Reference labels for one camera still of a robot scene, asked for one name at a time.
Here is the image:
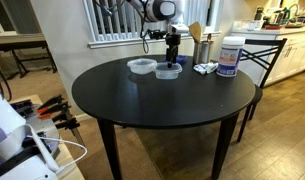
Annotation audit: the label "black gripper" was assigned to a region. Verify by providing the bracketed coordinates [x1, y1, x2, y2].
[165, 33, 182, 69]

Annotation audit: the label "clear plastic lunch box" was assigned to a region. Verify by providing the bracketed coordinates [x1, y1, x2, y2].
[153, 62, 183, 80]
[126, 58, 158, 76]

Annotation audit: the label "blue white bowl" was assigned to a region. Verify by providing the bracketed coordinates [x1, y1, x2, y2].
[163, 55, 188, 66]

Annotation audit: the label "metal utensil cup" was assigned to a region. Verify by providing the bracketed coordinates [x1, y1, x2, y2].
[192, 41, 204, 65]
[201, 39, 215, 64]

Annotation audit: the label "checkered white cloth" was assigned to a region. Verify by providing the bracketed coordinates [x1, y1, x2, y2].
[193, 62, 220, 75]

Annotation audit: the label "wooden spatula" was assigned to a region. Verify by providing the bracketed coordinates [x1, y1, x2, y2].
[188, 21, 205, 44]

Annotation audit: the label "black round wooden table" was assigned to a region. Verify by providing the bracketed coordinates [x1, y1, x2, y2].
[71, 54, 257, 180]

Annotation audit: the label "white wipes canister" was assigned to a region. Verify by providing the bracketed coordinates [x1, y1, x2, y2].
[216, 35, 246, 78]

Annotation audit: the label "white window blinds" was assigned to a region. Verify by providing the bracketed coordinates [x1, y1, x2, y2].
[83, 0, 223, 44]

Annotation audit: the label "clear plastic tub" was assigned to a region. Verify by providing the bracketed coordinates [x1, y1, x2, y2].
[241, 19, 265, 32]

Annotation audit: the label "black metal chair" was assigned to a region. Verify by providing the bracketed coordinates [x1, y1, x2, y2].
[236, 38, 288, 143]

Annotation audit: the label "dark thermos bottle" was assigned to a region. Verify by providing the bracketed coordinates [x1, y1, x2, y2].
[254, 5, 265, 22]

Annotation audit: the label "white kitchen counter cabinet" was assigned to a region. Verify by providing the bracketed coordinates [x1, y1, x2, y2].
[231, 25, 305, 86]

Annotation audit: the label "black orange clamp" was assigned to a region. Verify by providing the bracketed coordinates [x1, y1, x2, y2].
[36, 94, 65, 108]
[36, 102, 72, 115]
[55, 119, 81, 132]
[38, 111, 75, 122]

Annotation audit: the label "kitchen faucet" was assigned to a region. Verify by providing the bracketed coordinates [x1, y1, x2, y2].
[286, 3, 301, 18]

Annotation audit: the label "grey metal mounting plate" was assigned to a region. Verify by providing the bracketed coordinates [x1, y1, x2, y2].
[25, 103, 61, 158]

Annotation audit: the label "black folding bench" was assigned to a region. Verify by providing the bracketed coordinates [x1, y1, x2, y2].
[0, 33, 58, 79]

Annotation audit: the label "small dark electronic device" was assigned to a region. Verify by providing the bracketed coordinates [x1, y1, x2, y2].
[11, 99, 38, 116]

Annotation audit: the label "white framed window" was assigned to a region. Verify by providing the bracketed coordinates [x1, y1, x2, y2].
[0, 0, 18, 37]

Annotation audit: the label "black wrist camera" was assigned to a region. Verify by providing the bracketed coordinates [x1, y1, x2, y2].
[146, 29, 167, 40]

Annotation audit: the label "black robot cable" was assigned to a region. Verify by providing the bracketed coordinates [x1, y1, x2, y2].
[93, 0, 160, 54]

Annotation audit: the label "thin white cable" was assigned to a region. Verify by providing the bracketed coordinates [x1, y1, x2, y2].
[26, 134, 89, 169]

